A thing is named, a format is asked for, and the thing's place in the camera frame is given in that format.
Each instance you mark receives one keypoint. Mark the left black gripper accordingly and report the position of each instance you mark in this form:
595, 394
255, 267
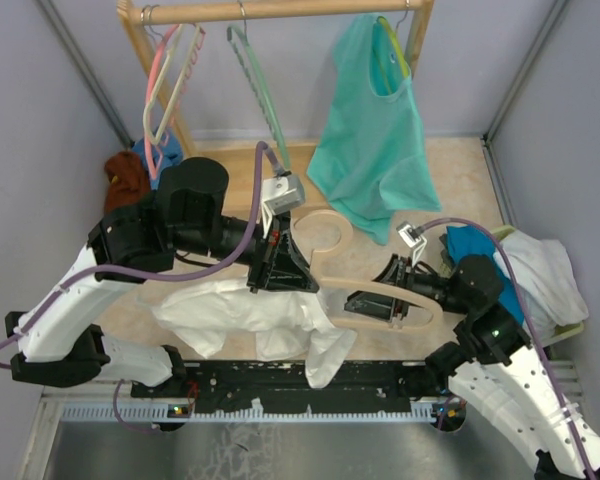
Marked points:
290, 270

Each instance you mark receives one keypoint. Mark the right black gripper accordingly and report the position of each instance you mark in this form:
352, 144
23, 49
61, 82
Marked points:
371, 304

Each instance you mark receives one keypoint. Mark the beige wooden hanger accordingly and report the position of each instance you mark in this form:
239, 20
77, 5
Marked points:
320, 256

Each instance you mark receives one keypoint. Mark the white t-shirt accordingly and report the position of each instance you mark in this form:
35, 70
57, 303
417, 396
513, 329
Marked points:
285, 325

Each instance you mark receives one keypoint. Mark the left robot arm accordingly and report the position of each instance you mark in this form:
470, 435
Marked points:
59, 343

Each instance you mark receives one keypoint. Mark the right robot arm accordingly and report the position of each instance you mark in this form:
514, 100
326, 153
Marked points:
493, 366

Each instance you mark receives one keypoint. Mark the teal t-shirt on hanger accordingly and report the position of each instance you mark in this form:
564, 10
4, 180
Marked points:
371, 161

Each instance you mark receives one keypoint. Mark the pink plastic hanger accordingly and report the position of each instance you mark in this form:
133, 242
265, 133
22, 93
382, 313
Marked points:
161, 62

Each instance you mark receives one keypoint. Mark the green plastic hanger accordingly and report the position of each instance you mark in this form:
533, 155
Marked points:
248, 61

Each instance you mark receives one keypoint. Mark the yellow-green hanger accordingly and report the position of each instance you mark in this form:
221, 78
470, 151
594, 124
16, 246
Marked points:
397, 45

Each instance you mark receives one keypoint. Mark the blue cloth in basket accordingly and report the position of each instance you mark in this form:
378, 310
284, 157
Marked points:
467, 240

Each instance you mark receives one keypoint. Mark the white cloth in basket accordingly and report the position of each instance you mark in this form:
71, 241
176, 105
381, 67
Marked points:
540, 280

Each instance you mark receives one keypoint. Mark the blue cloth by rack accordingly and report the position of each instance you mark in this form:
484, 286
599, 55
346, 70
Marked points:
166, 154

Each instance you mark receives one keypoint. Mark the brown cloth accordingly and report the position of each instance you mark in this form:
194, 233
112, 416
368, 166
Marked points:
127, 178

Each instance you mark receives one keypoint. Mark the light green laundry basket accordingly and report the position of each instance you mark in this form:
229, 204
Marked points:
565, 327

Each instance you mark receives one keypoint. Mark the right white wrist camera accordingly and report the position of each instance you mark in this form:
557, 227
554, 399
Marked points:
413, 237

